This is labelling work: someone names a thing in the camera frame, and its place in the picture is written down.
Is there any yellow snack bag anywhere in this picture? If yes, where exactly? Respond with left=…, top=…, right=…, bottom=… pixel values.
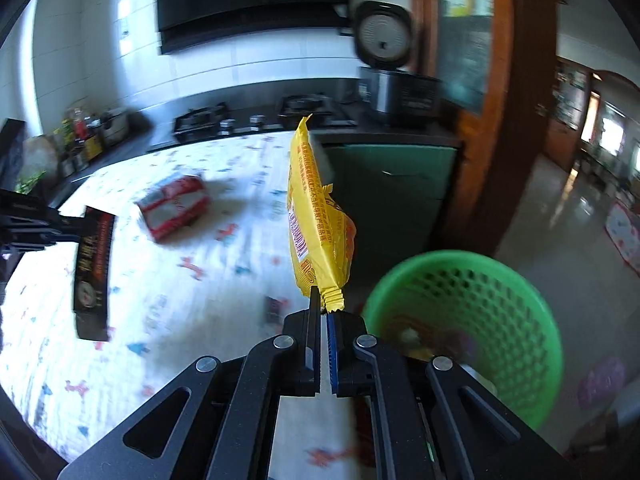
left=286, top=117, right=356, bottom=312

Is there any black narrow snack packet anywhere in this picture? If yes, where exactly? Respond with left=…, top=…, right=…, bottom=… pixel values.
left=73, top=206, right=116, bottom=342

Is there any red white drink can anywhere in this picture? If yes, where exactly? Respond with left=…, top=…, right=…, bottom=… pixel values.
left=136, top=174, right=210, bottom=242

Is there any green kitchen cabinet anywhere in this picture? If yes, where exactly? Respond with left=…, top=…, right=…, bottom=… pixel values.
left=326, top=144, right=457, bottom=281

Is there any printed white tablecloth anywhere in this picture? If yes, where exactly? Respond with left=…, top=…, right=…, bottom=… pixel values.
left=0, top=131, right=362, bottom=480

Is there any condiment bottles cluster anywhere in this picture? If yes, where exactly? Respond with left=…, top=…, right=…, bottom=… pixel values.
left=53, top=105, right=129, bottom=178

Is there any green plastic waste basket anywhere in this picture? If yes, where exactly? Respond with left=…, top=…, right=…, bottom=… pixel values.
left=362, top=250, right=563, bottom=429

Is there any black gas stove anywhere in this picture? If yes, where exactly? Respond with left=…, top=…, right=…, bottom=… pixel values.
left=172, top=93, right=357, bottom=143

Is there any black rice cooker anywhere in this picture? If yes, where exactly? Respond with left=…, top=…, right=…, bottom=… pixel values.
left=352, top=0, right=440, bottom=125

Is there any pink plastic bag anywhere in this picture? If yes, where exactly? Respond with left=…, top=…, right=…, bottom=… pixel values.
left=577, top=358, right=626, bottom=410

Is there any polka dot play tent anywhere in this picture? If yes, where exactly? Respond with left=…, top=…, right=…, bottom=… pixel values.
left=604, top=200, right=640, bottom=274

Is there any wooden glass door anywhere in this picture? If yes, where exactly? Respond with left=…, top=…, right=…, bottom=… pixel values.
left=410, top=0, right=556, bottom=256

